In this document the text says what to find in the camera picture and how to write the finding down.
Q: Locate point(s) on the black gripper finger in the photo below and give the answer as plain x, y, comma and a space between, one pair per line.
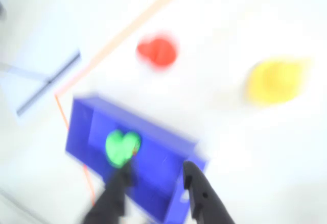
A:
201, 190
112, 198

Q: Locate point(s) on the green rubber duck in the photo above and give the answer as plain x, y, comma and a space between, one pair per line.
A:
120, 147

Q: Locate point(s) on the blue plastic box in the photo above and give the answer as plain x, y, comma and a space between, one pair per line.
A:
153, 173

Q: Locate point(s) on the yellow rubber duck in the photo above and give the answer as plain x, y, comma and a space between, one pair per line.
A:
273, 83

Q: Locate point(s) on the red rubber duck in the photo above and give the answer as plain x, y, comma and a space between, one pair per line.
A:
159, 51

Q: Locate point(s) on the thin red tape line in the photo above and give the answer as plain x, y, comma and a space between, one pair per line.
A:
62, 117

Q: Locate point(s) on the dark grey floor strip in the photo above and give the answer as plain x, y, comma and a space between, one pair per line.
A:
48, 82

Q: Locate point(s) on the wide orange tape strip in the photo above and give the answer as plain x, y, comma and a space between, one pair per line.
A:
127, 32

